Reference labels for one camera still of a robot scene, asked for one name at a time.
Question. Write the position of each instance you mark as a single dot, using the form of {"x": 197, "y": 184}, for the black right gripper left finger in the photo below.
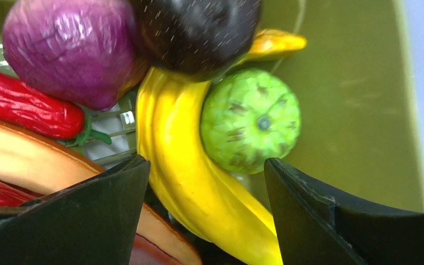
{"x": 91, "y": 222}

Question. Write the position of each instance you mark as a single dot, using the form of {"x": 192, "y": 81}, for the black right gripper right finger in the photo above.
{"x": 318, "y": 223}

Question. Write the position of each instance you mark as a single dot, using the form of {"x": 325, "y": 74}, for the yellow banana toy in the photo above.
{"x": 201, "y": 195}

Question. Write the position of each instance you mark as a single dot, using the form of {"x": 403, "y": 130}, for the green custard apple toy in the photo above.
{"x": 248, "y": 117}

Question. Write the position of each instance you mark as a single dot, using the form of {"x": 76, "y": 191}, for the red chili pepper toy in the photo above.
{"x": 22, "y": 105}

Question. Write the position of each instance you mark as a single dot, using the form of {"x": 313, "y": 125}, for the purple onion toy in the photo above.
{"x": 81, "y": 51}

